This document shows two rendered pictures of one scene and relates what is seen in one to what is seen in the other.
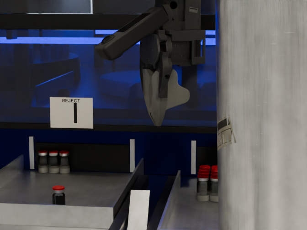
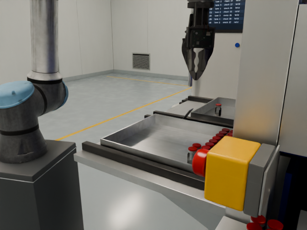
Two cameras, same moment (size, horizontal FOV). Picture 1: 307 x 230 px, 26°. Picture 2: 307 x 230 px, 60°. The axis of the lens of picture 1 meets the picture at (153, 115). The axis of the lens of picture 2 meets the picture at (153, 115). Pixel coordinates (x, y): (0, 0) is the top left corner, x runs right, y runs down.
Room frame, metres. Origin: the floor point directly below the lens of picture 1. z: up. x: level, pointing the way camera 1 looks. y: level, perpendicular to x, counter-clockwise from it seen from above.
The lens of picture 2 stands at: (1.27, -0.77, 1.18)
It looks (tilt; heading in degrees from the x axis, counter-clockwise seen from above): 18 degrees down; 116
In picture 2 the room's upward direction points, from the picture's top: straight up
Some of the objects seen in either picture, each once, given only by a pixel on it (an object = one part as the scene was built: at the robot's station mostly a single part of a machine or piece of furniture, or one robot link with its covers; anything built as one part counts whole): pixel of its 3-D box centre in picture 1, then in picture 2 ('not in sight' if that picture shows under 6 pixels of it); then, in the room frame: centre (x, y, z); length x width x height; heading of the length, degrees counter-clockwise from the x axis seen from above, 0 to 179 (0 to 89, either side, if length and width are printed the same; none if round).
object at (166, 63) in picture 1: (161, 68); (189, 48); (1.01, -0.01, 1.13); 0.05 x 0.02 x 0.09; 24
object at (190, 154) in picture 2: not in sight; (192, 157); (1.11, -0.24, 0.90); 0.02 x 0.02 x 0.05
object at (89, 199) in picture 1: (60, 186); (251, 115); (1.18, 0.17, 0.90); 0.34 x 0.26 x 0.04; 173
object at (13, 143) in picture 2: not in sight; (21, 138); (0.52, -0.23, 0.84); 0.15 x 0.15 x 0.10
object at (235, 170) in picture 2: not in sight; (238, 172); (1.23, -0.43, 0.99); 0.08 x 0.07 x 0.07; 173
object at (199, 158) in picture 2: not in sight; (206, 163); (1.18, -0.42, 0.99); 0.04 x 0.04 x 0.04; 83
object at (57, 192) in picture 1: (58, 201); (218, 110); (1.07, 0.16, 0.90); 0.02 x 0.02 x 0.04
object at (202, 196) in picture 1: (247, 189); (214, 147); (1.14, -0.17, 0.90); 0.18 x 0.02 x 0.05; 83
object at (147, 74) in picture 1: (163, 95); (202, 65); (1.05, -0.02, 1.08); 0.06 x 0.03 x 0.09; 114
